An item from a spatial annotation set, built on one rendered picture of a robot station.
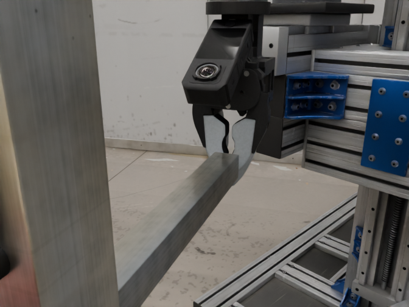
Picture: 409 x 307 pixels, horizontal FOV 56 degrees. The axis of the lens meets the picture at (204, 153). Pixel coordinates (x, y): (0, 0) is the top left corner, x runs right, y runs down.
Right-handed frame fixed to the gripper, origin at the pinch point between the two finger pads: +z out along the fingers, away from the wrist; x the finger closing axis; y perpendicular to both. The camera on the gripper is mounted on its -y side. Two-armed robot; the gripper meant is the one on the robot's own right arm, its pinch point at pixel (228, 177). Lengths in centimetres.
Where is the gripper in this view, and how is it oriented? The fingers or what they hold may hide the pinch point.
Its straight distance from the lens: 47.4
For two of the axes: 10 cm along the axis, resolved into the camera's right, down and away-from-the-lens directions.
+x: -9.4, -1.2, 3.3
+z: 0.0, 9.4, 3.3
